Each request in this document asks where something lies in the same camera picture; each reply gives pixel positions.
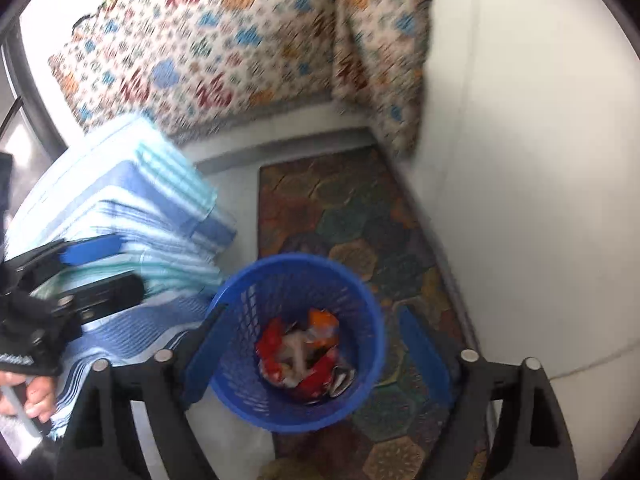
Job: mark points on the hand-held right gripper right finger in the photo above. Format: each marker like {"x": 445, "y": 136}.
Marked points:
{"x": 425, "y": 355}

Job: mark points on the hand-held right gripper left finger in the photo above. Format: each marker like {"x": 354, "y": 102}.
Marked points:
{"x": 200, "y": 355}

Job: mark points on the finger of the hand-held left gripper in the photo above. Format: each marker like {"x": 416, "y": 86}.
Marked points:
{"x": 92, "y": 251}
{"x": 107, "y": 290}

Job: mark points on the red wrapper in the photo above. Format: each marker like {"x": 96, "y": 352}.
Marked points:
{"x": 270, "y": 347}

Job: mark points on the crushed pink drink can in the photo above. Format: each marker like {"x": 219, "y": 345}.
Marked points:
{"x": 344, "y": 380}

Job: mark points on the white paper food wrapper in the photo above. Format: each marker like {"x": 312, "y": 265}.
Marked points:
{"x": 295, "y": 352}

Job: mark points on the blue plastic waste basket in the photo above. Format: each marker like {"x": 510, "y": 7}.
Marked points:
{"x": 280, "y": 280}

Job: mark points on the person's left hand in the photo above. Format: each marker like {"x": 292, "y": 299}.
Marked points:
{"x": 40, "y": 395}

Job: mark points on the striped tablecloth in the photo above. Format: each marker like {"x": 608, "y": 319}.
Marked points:
{"x": 140, "y": 200}

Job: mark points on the hexagon patterned floor mat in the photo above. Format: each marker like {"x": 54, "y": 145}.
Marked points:
{"x": 350, "y": 220}

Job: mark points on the white base cabinet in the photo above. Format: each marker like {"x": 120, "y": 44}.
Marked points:
{"x": 540, "y": 185}

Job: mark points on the large printed blanket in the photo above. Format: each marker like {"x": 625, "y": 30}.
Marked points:
{"x": 200, "y": 50}

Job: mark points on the narrow printed blanket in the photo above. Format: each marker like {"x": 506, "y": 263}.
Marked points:
{"x": 380, "y": 60}

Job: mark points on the black door frame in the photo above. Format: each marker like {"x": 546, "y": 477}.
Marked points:
{"x": 30, "y": 85}

